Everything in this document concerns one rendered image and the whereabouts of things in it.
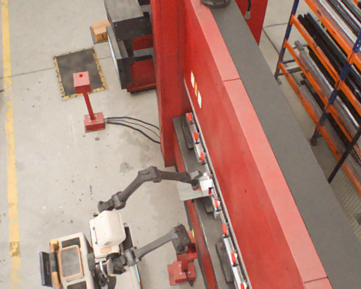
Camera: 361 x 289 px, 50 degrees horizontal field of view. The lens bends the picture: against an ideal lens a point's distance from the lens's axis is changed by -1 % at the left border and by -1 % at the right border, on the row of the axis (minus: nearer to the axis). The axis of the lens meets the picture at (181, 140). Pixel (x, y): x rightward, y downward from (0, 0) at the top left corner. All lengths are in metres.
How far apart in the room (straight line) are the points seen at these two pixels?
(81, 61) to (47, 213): 2.30
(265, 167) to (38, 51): 4.76
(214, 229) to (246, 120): 1.43
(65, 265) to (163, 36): 1.86
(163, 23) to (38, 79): 3.01
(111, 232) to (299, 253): 1.37
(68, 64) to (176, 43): 2.85
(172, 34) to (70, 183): 2.22
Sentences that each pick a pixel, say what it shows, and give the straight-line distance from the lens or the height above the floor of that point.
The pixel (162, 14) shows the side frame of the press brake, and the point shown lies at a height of 2.06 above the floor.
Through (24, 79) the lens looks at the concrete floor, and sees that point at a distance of 5.71.
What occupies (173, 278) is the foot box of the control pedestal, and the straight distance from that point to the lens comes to 3.91.
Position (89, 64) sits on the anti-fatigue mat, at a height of 0.01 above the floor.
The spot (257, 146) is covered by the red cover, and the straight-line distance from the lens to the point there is 1.82.
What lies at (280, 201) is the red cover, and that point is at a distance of 1.69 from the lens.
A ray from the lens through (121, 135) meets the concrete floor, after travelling 4.73.
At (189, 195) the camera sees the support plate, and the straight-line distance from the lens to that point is 3.12.
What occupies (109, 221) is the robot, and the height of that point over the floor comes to 1.38.
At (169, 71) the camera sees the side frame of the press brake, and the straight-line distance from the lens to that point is 3.27.
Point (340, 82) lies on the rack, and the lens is 4.11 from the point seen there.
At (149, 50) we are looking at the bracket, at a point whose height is 1.21.
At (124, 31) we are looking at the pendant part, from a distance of 3.12.
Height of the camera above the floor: 3.77
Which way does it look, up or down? 54 degrees down
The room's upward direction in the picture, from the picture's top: straight up
